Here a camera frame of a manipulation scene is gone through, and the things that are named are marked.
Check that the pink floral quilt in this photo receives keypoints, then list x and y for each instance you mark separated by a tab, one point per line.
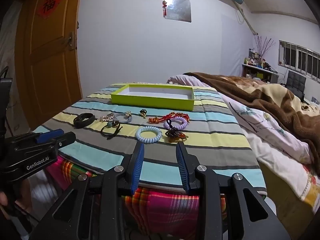
270	135

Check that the gold pearl hair clip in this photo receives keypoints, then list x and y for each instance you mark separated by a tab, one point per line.
106	117

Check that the wooden door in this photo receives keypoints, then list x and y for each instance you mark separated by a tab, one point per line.
47	62

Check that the person's left hand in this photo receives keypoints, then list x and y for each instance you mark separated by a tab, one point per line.
2	198

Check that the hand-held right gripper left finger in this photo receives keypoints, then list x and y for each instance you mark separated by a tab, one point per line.
138	165

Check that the barred window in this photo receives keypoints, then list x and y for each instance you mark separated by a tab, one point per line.
300	60

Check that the purple flower branches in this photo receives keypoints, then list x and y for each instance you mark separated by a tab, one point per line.
263	46

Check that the red door poster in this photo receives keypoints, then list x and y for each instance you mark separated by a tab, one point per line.
51	3

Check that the small dark gold ornament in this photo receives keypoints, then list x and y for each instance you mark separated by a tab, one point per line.
143	113

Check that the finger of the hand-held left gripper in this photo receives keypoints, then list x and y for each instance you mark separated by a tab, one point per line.
48	135
66	138

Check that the brown fleece blanket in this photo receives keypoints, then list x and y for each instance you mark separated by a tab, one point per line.
270	97

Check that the dark amber beaded ornament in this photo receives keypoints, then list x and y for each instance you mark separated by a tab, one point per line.
175	133

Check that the red hanging knot ornament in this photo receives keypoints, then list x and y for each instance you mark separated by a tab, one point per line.
164	6

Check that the wall pipe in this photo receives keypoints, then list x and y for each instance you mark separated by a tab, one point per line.
246	20

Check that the brass door lock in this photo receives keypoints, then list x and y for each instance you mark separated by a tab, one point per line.
71	41

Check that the row of bottles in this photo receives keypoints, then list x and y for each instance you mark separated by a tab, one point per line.
256	60

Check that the lime green shallow box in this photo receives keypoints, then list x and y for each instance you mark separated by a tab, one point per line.
152	101

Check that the white wall shelf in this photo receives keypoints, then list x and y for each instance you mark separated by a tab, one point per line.
260	73

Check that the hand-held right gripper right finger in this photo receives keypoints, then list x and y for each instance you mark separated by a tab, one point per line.
182	170

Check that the black padded chair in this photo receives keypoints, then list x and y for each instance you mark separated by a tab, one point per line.
296	82

